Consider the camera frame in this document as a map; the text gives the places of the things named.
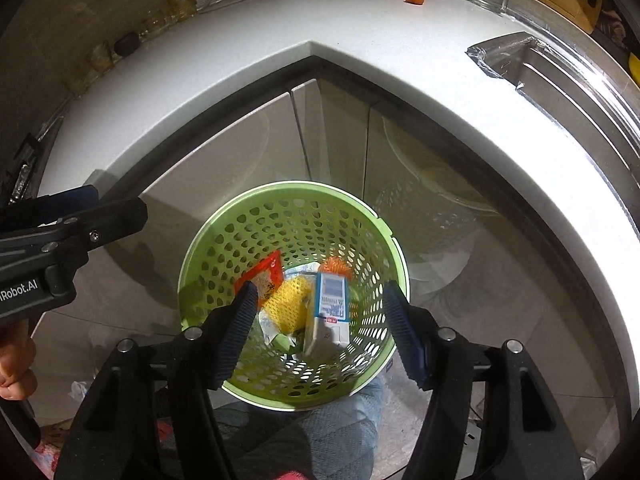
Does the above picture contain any red snack packet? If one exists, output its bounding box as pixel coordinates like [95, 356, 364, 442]
[234, 250, 284, 308]

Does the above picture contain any yellow foam fruit net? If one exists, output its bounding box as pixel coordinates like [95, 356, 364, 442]
[262, 275, 314, 335]

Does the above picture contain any small blue white carton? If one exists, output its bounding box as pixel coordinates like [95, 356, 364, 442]
[303, 272, 350, 362]

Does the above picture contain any orange foam fruit net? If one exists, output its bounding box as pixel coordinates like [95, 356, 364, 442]
[318, 256, 352, 280]

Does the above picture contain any green perforated trash basket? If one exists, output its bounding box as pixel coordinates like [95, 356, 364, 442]
[178, 181, 409, 412]

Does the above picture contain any person left hand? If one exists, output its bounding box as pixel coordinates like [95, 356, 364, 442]
[0, 320, 37, 401]

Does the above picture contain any dark round jar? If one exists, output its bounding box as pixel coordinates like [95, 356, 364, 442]
[113, 32, 141, 58]

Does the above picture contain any amber glass teapot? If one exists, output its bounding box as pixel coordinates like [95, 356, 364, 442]
[140, 9, 172, 41]

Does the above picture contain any stainless steel sink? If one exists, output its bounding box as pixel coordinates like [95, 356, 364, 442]
[466, 32, 639, 207]

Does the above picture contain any yellow bowl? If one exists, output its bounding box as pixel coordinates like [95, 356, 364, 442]
[628, 53, 640, 87]

